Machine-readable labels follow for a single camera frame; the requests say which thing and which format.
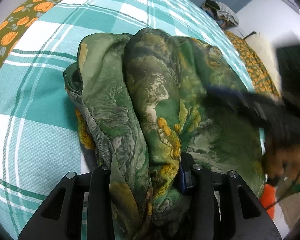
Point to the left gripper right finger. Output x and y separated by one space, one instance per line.
222 206

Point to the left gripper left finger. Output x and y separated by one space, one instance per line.
60 214

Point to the green landscape print padded jacket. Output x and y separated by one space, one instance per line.
139 104

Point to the pile of clothes in corner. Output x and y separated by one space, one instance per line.
221 13

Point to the cream pillow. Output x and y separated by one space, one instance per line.
266 52

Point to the orange floral green quilt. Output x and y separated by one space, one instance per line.
18 21

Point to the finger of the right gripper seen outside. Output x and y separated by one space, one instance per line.
230 97

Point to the teal white plaid bedsheet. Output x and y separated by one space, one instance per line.
39 140

